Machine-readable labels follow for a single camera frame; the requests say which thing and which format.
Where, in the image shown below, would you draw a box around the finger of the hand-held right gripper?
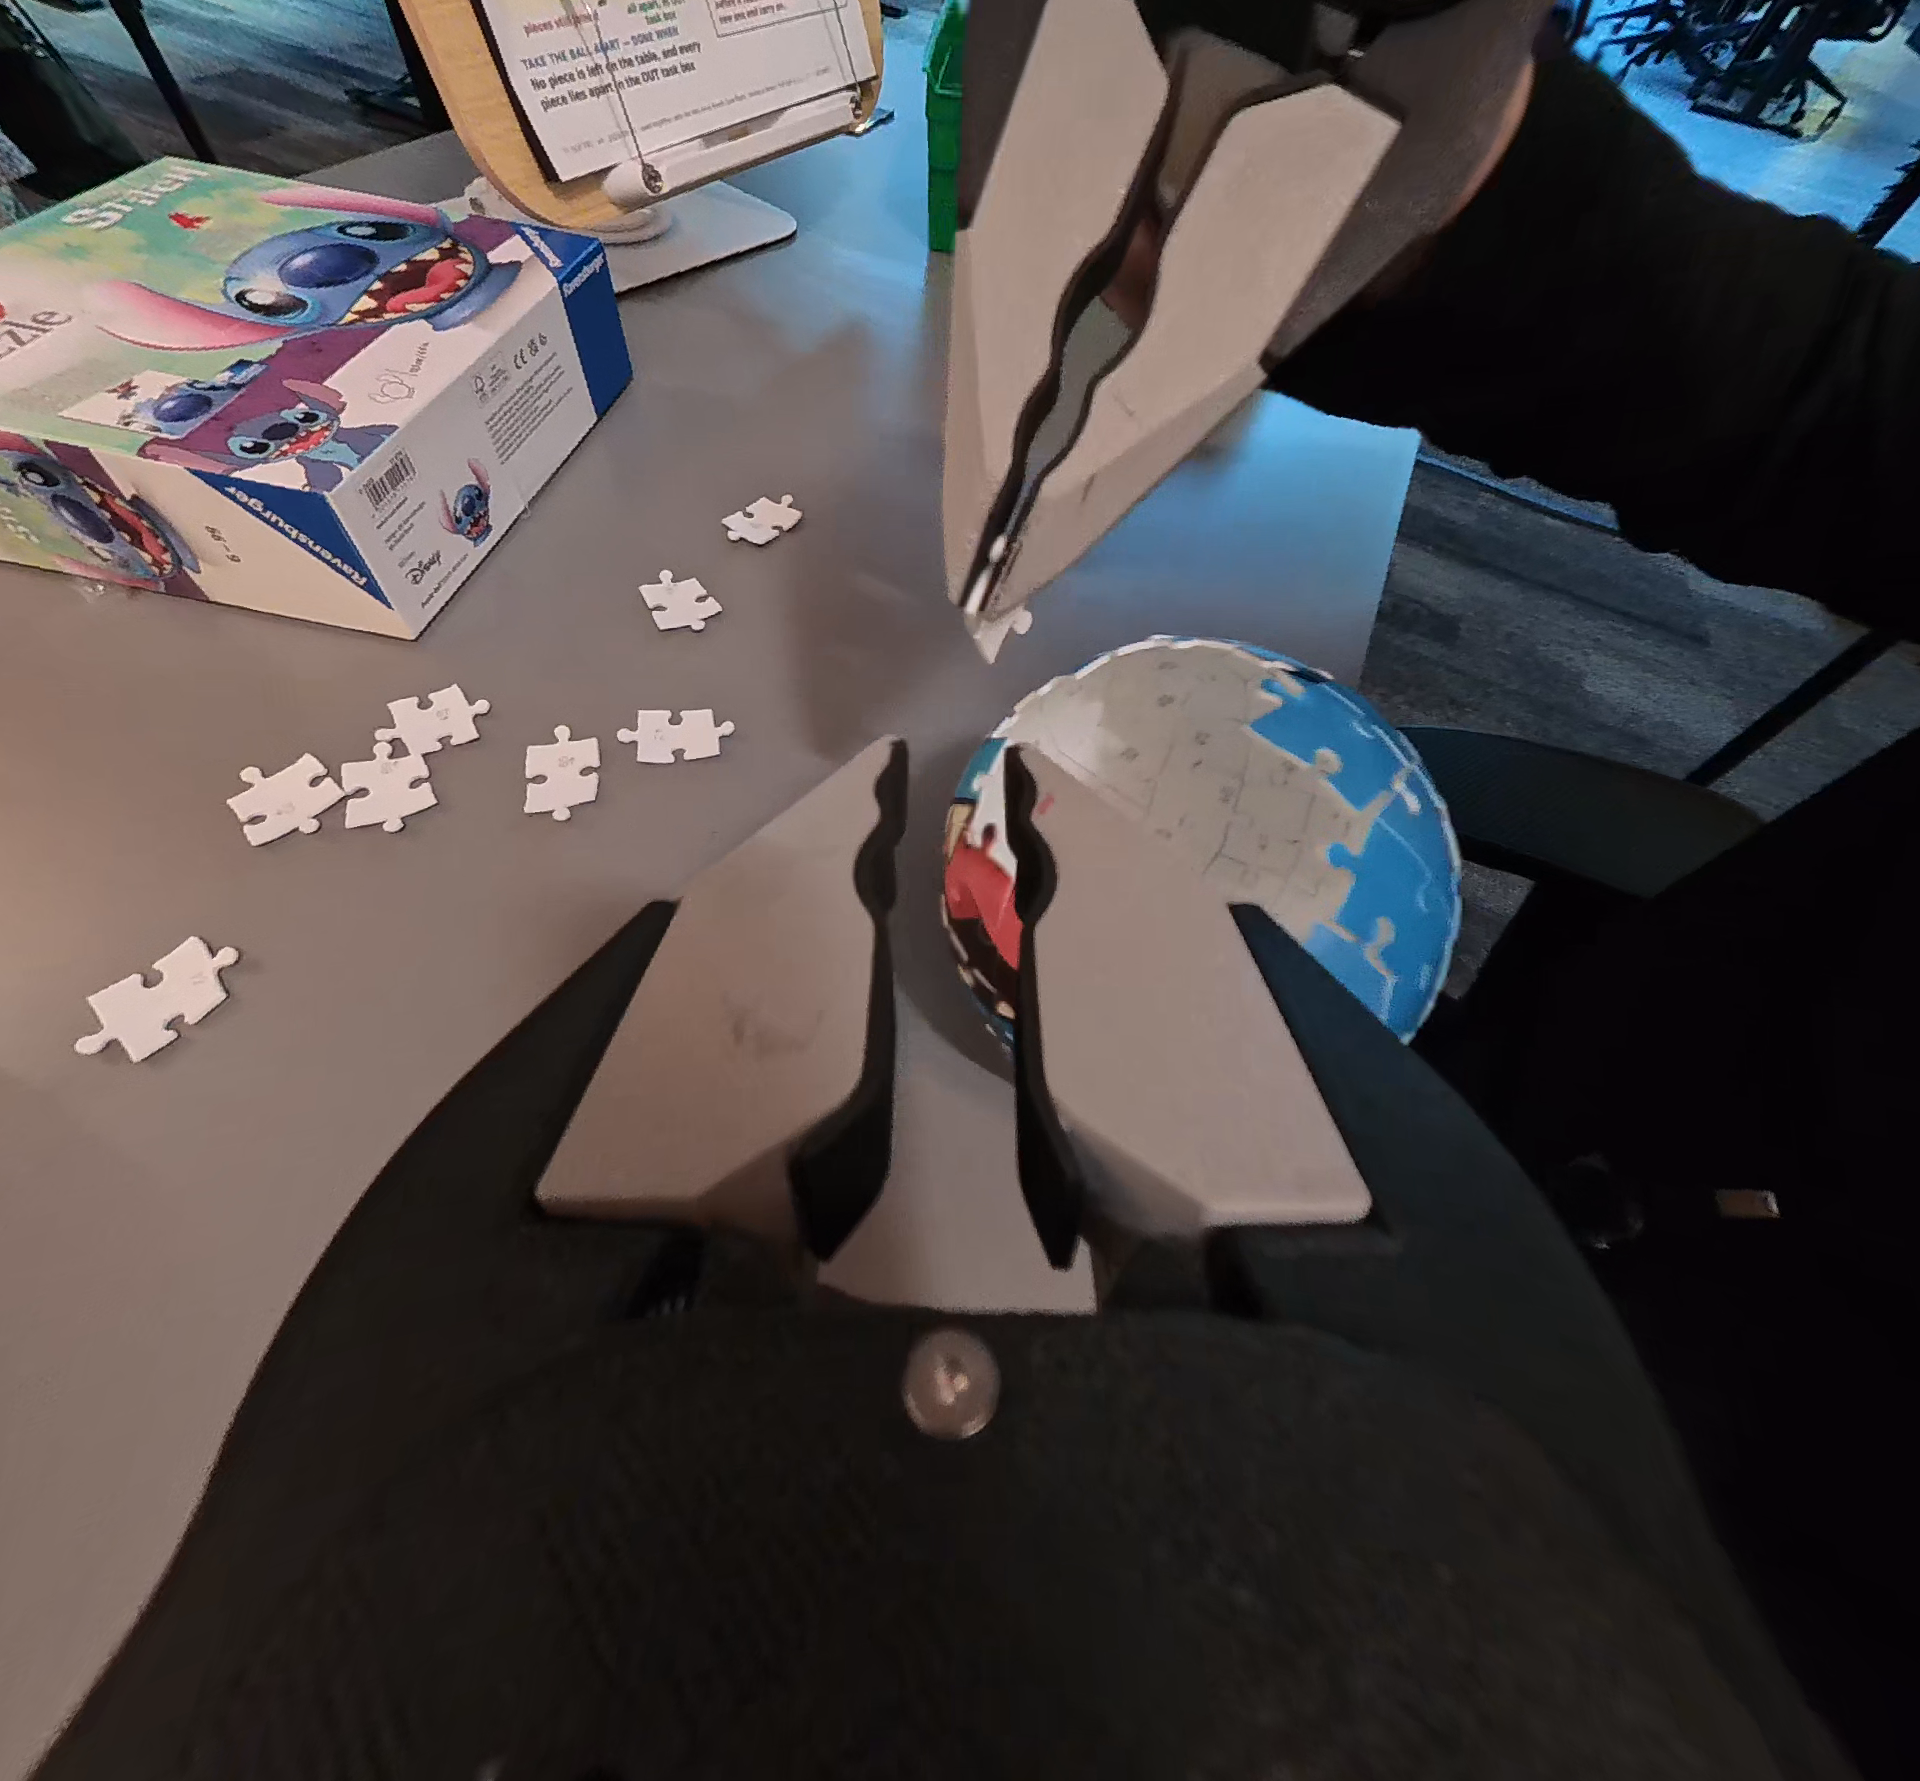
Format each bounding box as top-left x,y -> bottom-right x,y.
982,78 -> 1406,619
942,0 -> 1171,613

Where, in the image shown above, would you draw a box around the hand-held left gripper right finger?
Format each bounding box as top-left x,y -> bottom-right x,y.
1001,747 -> 1374,1273

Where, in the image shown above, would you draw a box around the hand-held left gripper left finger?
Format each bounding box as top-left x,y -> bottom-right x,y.
535,739 -> 912,1267

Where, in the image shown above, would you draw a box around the blue puzzle ball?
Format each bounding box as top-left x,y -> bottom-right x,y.
942,635 -> 1465,1054

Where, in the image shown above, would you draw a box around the white puzzle pieces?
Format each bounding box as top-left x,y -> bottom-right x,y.
76,490 -> 803,1068

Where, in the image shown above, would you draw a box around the white curved jigsaw piece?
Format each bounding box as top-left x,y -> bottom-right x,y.
966,536 -> 1038,665

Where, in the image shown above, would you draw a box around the person's right forearm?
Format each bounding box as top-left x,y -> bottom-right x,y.
1275,41 -> 1920,642

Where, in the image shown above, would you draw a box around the cartoon printed puzzle box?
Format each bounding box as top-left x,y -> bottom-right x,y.
0,158 -> 636,642

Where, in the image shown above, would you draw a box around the person's right hand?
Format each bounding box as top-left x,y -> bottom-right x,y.
1108,213 -> 1182,330

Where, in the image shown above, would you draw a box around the green plastic crate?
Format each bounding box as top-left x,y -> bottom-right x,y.
925,0 -> 977,257

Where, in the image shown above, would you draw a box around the instruction paper sheet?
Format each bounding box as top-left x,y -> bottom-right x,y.
421,0 -> 879,185

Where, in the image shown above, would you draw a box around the wooden document stand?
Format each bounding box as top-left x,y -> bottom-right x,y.
337,0 -> 885,289

